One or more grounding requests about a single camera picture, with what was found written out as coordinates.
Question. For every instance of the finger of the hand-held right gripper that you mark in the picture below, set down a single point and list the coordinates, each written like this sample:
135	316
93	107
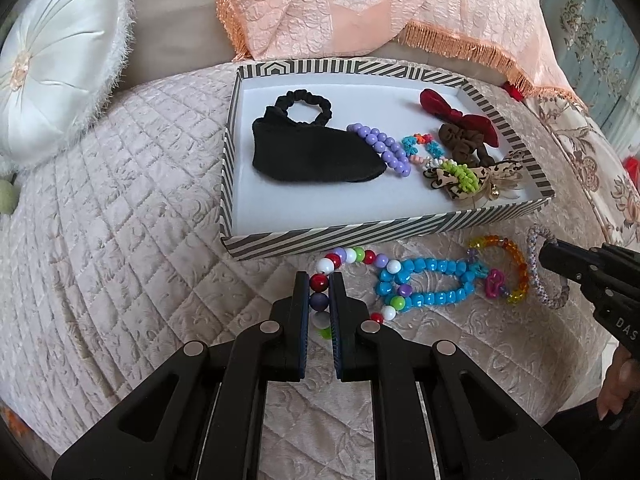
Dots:
580	250
565	266

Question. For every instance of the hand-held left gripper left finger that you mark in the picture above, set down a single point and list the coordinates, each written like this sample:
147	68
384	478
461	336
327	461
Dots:
303	350

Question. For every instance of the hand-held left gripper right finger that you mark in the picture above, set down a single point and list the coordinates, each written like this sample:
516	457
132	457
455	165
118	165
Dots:
336	350

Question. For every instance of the leopard print bow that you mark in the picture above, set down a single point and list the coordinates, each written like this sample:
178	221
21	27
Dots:
495	170

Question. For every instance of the striped cardboard box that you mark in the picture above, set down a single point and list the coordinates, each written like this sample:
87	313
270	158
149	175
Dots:
300	200

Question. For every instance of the brown scrunchie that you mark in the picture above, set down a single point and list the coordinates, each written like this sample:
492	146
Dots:
460	137

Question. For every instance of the red bow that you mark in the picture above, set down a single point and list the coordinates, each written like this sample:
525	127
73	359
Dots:
470	122

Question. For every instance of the black knit headband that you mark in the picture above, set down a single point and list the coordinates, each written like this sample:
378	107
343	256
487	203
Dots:
310	150

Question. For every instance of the black scrunchie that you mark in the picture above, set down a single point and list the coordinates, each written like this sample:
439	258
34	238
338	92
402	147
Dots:
287	97

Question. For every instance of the person's right hand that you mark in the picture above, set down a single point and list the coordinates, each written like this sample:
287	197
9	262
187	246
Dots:
612	390

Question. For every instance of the small pink charm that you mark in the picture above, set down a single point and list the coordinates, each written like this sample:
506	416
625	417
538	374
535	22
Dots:
494	282

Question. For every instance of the beige floral fabric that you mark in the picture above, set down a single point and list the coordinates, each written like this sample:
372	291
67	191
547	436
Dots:
585	160

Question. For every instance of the red cloth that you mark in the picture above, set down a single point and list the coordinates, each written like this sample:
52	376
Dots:
632	169

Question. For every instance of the teal floral fabric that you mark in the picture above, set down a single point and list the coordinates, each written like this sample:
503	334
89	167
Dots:
590	35

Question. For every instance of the orange object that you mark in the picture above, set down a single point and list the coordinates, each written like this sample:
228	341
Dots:
10	421

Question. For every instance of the peach fringed pillow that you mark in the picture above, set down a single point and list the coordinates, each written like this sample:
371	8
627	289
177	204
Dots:
375	10

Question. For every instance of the green plush ball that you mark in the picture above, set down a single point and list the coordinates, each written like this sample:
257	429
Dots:
6	196

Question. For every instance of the white round satin cushion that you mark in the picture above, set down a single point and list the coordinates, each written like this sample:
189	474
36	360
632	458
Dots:
55	60

